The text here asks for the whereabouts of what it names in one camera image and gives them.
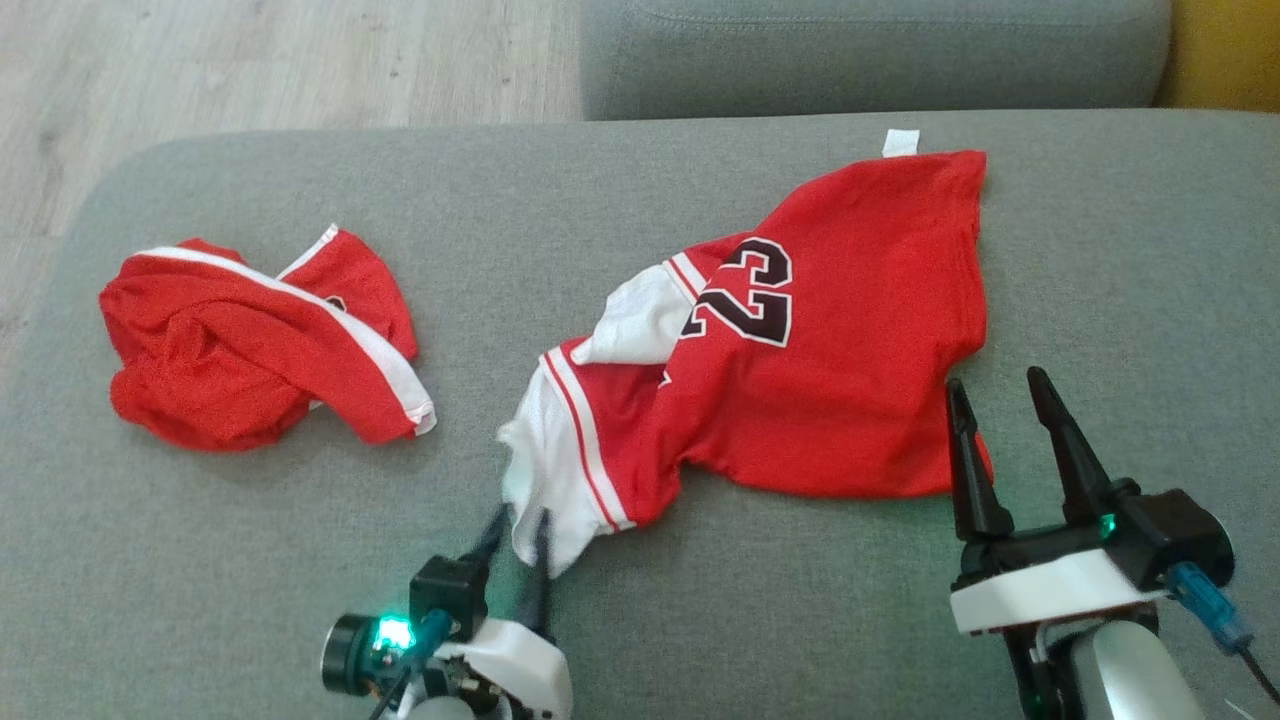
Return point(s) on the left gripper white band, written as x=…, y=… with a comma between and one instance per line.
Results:
x=530, y=670

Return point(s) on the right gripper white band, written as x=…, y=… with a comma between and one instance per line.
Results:
x=1050, y=595

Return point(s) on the red number 23 basketball jersey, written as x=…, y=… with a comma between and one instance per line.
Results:
x=830, y=400

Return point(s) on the red shorts with white stripe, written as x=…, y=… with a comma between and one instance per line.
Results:
x=200, y=370

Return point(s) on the wide yellow sofa backrest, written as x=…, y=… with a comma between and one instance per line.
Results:
x=1225, y=50

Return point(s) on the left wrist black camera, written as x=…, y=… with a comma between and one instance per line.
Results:
x=450, y=595

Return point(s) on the wrist black camera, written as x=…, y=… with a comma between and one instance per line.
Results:
x=1180, y=535
x=450, y=595

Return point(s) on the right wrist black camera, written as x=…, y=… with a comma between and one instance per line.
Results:
x=1180, y=535

